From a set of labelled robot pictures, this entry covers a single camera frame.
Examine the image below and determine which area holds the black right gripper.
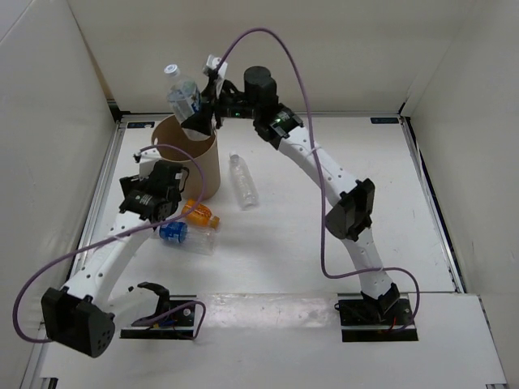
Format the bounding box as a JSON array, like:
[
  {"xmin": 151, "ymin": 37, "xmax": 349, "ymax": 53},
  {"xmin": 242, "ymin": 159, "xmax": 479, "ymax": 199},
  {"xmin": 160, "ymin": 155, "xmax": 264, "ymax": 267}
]
[{"xmin": 182, "ymin": 79, "xmax": 262, "ymax": 135}]

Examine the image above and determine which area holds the blue Pocari Sweat bottle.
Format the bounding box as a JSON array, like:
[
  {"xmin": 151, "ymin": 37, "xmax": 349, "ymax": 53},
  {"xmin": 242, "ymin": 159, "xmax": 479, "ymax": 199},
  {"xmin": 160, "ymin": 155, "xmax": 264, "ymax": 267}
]
[{"xmin": 159, "ymin": 221, "xmax": 216, "ymax": 255}]

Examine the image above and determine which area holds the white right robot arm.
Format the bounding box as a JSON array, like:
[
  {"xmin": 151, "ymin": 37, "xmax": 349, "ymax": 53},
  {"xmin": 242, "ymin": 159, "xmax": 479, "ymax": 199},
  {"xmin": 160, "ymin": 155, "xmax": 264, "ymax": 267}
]
[{"xmin": 181, "ymin": 66, "xmax": 400, "ymax": 324}]

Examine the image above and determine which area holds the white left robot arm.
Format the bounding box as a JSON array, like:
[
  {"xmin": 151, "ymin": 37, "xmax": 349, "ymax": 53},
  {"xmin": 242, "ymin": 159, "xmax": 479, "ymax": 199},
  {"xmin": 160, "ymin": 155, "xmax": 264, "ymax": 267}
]
[{"xmin": 41, "ymin": 160, "xmax": 189, "ymax": 357}]

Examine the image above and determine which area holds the brown cylindrical paper bin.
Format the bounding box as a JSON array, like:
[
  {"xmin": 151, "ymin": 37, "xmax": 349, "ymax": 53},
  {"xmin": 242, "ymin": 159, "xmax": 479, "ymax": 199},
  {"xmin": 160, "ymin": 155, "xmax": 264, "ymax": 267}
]
[{"xmin": 151, "ymin": 116, "xmax": 221, "ymax": 200}]

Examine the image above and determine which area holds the left blue corner sticker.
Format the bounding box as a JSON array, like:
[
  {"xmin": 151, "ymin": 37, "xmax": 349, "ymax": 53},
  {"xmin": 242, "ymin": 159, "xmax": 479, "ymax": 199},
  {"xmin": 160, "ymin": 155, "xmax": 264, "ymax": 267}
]
[{"xmin": 127, "ymin": 122, "xmax": 155, "ymax": 129}]

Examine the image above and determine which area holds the blue corner sticker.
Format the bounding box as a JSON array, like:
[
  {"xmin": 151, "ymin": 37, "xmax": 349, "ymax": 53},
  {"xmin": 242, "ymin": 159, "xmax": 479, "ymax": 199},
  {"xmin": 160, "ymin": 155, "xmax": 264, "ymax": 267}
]
[
  {"xmin": 127, "ymin": 122, "xmax": 155, "ymax": 129},
  {"xmin": 370, "ymin": 117, "xmax": 399, "ymax": 125}
]

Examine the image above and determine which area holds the orange juice bottle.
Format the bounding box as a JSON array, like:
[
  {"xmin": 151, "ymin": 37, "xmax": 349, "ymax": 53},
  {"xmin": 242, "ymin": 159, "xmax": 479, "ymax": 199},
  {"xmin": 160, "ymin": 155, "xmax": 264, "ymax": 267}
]
[{"xmin": 182, "ymin": 199, "xmax": 220, "ymax": 230}]

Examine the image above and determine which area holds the clear unlabelled plastic bottle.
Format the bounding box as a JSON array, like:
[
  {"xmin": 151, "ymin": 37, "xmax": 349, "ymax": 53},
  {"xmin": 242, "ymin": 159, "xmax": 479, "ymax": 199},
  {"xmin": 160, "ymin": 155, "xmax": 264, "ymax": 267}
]
[{"xmin": 229, "ymin": 152, "xmax": 259, "ymax": 210}]

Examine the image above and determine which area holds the right blue corner sticker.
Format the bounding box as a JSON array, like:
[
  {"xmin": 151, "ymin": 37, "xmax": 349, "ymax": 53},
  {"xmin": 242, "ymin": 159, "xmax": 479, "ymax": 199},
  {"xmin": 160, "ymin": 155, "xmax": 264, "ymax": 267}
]
[{"xmin": 370, "ymin": 117, "xmax": 399, "ymax": 125}]

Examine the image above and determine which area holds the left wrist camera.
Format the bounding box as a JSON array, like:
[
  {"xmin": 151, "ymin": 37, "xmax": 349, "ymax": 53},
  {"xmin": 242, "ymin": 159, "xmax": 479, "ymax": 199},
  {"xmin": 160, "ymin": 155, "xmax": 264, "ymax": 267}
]
[{"xmin": 133, "ymin": 148, "xmax": 161, "ymax": 177}]

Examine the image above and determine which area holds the left aluminium table rail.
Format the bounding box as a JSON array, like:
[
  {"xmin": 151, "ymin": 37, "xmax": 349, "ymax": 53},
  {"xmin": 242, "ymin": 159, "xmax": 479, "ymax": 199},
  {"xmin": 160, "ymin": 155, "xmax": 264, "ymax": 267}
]
[{"xmin": 44, "ymin": 121, "xmax": 125, "ymax": 325}]

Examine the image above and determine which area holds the aluminium table rail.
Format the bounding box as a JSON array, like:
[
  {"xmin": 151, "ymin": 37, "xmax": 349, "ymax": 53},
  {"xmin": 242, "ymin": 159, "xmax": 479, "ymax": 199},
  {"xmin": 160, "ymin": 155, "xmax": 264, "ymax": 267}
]
[
  {"xmin": 44, "ymin": 121, "xmax": 125, "ymax": 325},
  {"xmin": 121, "ymin": 111, "xmax": 399, "ymax": 122},
  {"xmin": 399, "ymin": 115, "xmax": 466, "ymax": 293}
]

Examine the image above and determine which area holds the rear aluminium table rail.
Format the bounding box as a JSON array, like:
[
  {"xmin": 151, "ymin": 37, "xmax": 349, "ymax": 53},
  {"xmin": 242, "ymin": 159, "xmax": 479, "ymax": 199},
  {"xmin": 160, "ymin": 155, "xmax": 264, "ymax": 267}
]
[{"xmin": 121, "ymin": 111, "xmax": 399, "ymax": 122}]

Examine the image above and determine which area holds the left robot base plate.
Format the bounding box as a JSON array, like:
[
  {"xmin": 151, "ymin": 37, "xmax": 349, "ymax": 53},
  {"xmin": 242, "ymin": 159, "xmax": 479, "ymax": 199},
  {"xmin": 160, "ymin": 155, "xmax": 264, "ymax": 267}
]
[{"xmin": 119, "ymin": 282, "xmax": 197, "ymax": 340}]

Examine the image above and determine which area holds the right aluminium table rail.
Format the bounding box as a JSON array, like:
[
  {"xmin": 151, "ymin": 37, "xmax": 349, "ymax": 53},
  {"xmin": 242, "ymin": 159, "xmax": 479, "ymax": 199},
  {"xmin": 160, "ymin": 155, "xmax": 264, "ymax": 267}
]
[{"xmin": 399, "ymin": 115, "xmax": 466, "ymax": 293}]

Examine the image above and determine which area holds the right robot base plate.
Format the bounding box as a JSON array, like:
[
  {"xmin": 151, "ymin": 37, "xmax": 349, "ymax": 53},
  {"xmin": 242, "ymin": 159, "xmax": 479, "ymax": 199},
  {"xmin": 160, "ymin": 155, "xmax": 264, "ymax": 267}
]
[{"xmin": 334, "ymin": 295, "xmax": 418, "ymax": 343}]

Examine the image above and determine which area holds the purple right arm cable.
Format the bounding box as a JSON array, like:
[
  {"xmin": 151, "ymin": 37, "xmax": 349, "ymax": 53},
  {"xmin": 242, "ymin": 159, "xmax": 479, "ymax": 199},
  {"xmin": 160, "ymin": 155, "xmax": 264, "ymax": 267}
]
[{"xmin": 217, "ymin": 28, "xmax": 421, "ymax": 334}]

